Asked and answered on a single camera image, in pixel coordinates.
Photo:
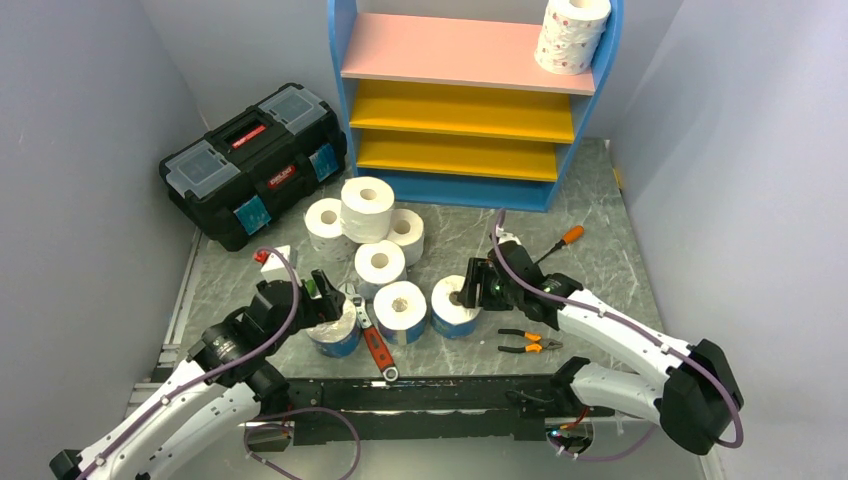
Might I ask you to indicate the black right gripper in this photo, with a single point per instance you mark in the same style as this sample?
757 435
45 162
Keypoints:
479 271

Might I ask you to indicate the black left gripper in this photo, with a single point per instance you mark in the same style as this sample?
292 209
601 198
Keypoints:
321 309

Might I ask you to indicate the blue roll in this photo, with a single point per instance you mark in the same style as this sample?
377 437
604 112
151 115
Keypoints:
339 338
401 310
449 317

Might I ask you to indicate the pink patterned paper towel roll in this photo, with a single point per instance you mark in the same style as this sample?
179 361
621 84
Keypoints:
570 34

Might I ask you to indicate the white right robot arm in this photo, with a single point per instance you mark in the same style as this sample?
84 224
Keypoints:
688 390

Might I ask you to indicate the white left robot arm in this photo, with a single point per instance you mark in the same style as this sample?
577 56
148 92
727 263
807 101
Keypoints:
225 373

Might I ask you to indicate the blue shelf with coloured boards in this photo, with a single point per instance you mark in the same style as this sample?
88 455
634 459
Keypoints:
458 111

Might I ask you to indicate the white roll front of pile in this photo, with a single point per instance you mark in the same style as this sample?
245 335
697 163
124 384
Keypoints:
377 265

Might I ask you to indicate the white roll of pile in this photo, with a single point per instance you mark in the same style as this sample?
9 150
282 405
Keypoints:
407 231
377 265
366 210
323 223

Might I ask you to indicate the white roll left of pile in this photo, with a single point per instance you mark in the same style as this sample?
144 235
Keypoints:
323 223

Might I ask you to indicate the white roll right of pile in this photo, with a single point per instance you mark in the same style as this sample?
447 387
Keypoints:
407 231

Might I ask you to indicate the white roll top of pile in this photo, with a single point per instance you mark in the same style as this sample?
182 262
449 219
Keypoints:
366 210

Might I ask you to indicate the red adjustable wrench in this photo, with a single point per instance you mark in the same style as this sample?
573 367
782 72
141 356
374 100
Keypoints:
374 341

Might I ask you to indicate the black plastic toolbox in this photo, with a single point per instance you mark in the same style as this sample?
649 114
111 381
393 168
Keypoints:
245 174

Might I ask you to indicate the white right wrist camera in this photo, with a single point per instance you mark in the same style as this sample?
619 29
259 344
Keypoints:
500 236

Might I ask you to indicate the orange handled pliers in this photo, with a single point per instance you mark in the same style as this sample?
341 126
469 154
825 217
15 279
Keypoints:
535 343

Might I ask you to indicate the orange handled screwdriver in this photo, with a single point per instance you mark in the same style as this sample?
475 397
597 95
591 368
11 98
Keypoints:
568 238

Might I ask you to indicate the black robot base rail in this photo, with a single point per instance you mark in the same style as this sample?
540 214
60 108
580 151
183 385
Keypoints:
520 407

